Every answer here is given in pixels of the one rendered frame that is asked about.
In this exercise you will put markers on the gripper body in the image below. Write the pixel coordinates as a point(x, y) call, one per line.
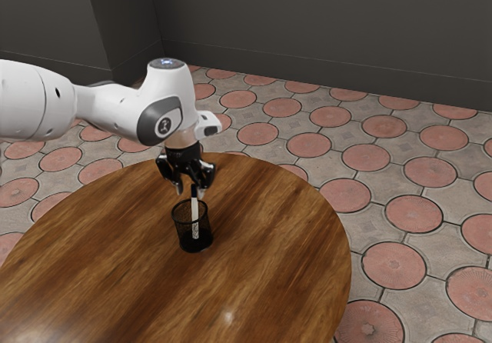
point(183, 157)

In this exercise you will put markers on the white pen with dark cap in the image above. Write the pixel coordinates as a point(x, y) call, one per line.
point(195, 212)

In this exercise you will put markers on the black mesh pen holder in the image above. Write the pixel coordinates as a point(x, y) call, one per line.
point(192, 225)

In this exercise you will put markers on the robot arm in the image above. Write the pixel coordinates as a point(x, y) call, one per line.
point(115, 102)

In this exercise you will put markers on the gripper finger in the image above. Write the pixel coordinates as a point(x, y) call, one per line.
point(168, 174)
point(200, 175)

